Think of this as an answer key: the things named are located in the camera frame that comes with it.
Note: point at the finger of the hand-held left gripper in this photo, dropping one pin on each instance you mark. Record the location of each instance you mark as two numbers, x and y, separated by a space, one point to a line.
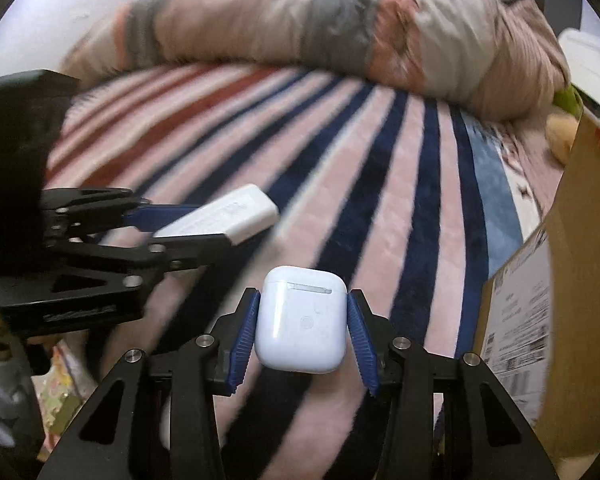
105 260
145 217

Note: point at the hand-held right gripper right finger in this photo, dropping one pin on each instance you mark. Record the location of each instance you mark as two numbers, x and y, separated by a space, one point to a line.
362 345

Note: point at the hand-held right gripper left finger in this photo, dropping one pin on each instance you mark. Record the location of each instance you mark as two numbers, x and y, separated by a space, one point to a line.
245 345

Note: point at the white earbuds case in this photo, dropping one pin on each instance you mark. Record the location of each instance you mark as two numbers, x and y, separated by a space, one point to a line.
300 330

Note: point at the white squeeze tube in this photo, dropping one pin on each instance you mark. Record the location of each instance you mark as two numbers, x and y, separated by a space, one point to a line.
230 215

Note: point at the brown cardboard box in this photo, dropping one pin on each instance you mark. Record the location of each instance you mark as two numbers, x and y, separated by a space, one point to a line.
580 260

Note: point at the floral printed clothing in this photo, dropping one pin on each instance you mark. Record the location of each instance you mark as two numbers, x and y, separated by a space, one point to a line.
65 390

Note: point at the striped plush blanket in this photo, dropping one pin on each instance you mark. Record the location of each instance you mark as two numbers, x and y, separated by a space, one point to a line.
330 185

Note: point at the rolled pink grey duvet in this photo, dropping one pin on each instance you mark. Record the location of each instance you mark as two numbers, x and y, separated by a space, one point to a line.
280 25

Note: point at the brown plush toy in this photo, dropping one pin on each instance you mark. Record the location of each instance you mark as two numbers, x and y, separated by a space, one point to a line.
560 135

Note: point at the green plush toy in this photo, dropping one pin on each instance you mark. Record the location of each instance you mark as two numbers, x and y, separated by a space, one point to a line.
567 100

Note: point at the white bed headboard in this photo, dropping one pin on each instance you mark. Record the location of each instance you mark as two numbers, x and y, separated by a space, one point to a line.
590 55

